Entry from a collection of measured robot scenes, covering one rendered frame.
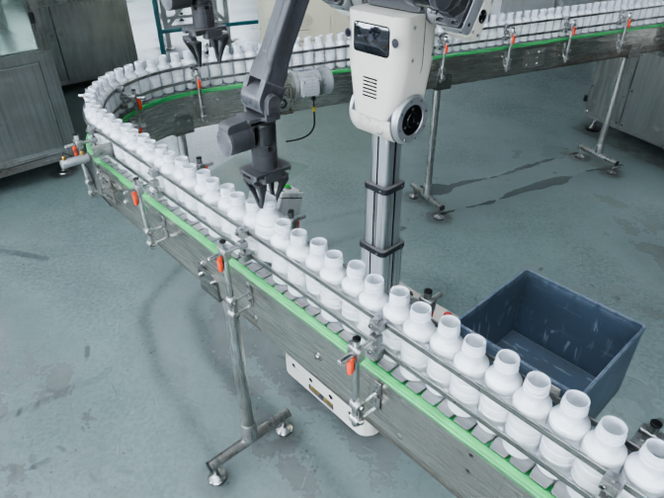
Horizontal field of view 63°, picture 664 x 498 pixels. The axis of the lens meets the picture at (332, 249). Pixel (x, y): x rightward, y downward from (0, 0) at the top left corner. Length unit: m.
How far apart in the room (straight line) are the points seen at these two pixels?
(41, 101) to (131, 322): 1.96
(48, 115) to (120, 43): 2.34
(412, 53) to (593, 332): 0.90
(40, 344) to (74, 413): 0.52
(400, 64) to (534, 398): 1.05
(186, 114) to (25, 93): 1.75
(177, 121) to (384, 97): 1.29
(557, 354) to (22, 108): 3.66
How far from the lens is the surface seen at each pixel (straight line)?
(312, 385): 2.29
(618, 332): 1.50
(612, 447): 0.91
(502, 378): 0.95
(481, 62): 3.44
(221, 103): 2.78
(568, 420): 0.93
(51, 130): 4.39
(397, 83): 1.67
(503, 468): 1.02
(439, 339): 1.00
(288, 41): 1.17
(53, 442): 2.51
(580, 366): 1.61
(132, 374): 2.64
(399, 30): 1.63
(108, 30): 6.47
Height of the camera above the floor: 1.81
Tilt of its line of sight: 34 degrees down
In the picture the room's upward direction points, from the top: 1 degrees counter-clockwise
